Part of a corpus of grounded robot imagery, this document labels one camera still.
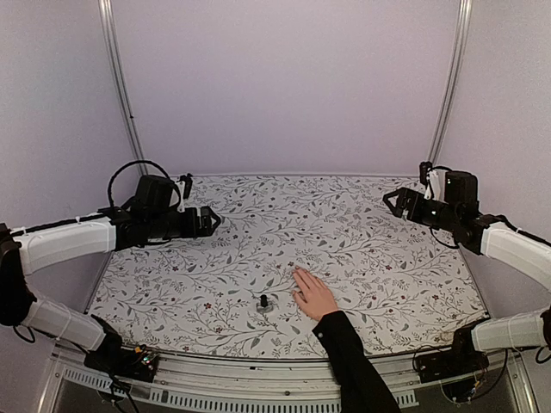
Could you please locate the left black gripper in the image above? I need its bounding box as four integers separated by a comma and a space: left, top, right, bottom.
148, 205, 221, 239

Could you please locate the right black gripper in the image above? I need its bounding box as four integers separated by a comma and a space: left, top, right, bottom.
383, 188, 461, 232

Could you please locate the black sleeved forearm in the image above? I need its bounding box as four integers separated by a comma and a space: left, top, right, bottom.
313, 311, 400, 413

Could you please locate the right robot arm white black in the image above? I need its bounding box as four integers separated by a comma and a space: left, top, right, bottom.
383, 162, 550, 375

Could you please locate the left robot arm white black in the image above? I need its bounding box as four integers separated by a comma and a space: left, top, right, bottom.
1, 175, 221, 373

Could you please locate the person's bare hand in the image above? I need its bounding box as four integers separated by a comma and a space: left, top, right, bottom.
292, 267, 338, 321

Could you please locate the floral patterned table mat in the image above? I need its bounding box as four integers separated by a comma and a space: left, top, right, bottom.
90, 176, 487, 359

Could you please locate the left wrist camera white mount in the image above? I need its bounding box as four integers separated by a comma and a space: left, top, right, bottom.
176, 173, 193, 213

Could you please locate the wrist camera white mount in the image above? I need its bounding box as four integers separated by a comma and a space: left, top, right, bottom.
419, 161, 443, 200
176, 173, 193, 213

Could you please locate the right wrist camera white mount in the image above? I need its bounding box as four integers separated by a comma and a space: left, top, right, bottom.
419, 161, 443, 200

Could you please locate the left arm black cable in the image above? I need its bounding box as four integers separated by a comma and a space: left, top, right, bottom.
107, 159, 182, 208

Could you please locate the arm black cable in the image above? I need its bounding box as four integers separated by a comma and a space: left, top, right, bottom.
430, 213, 551, 250
107, 159, 182, 208

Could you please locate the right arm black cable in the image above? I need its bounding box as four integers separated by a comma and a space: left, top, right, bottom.
430, 213, 551, 250

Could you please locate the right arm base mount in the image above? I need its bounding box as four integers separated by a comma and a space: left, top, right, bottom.
412, 327, 489, 383

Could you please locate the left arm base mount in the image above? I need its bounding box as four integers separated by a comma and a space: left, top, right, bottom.
84, 316, 161, 384

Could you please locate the front aluminium slotted rail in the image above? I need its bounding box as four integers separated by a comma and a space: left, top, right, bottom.
37, 345, 542, 412

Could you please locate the right aluminium frame post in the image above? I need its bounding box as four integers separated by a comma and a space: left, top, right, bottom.
428, 0, 473, 163

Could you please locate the aluminium frame post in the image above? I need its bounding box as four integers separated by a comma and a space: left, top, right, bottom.
98, 0, 145, 161
428, 0, 473, 163

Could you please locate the left aluminium frame post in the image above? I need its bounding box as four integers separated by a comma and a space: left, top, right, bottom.
98, 0, 145, 161

